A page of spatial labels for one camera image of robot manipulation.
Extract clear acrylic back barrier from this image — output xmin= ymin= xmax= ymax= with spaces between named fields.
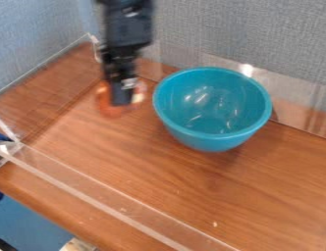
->
xmin=142 ymin=40 xmax=326 ymax=138

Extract clear acrylic barrier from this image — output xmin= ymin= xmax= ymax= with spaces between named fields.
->
xmin=142 ymin=40 xmax=326 ymax=138
xmin=0 ymin=119 xmax=238 ymax=251
xmin=0 ymin=32 xmax=98 ymax=94

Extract clear acrylic front barrier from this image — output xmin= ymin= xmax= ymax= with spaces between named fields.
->
xmin=0 ymin=119 xmax=238 ymax=251

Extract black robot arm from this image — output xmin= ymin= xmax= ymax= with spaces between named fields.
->
xmin=98 ymin=0 xmax=155 ymax=106

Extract brown toy mushroom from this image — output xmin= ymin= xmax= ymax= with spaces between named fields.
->
xmin=97 ymin=81 xmax=147 ymax=118

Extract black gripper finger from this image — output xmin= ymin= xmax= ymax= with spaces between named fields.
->
xmin=109 ymin=78 xmax=137 ymax=106

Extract blue plastic bowl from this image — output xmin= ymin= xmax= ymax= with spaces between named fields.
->
xmin=153 ymin=67 xmax=273 ymax=152

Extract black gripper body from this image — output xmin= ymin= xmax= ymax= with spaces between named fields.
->
xmin=98 ymin=43 xmax=142 ymax=85

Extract clear acrylic corner bracket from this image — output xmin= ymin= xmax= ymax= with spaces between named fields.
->
xmin=89 ymin=33 xmax=107 ymax=65

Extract clear acrylic left barrier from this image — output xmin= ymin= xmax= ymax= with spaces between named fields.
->
xmin=0 ymin=32 xmax=98 ymax=94

